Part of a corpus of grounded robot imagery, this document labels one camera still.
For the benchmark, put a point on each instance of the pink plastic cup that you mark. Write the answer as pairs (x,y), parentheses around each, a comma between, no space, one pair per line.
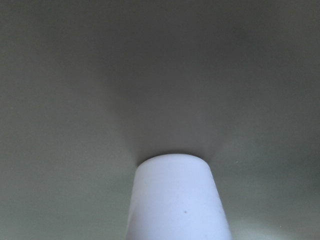
(174,197)

